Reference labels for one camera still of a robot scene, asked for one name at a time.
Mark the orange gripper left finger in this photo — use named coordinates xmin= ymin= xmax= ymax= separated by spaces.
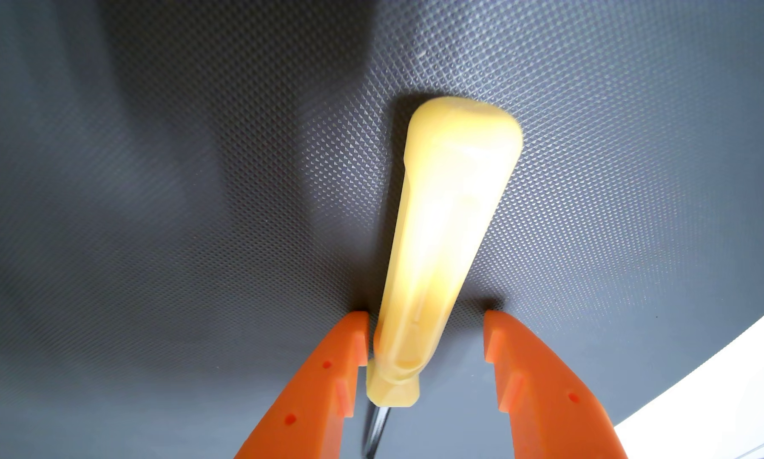
xmin=234 ymin=310 xmax=371 ymax=459

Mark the yellow handled screwdriver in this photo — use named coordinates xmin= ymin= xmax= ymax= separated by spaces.
xmin=361 ymin=96 xmax=525 ymax=459

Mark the dark grey textured mat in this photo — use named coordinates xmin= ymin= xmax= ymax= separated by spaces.
xmin=0 ymin=0 xmax=764 ymax=459

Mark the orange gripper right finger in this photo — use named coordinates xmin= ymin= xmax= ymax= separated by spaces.
xmin=483 ymin=310 xmax=630 ymax=459

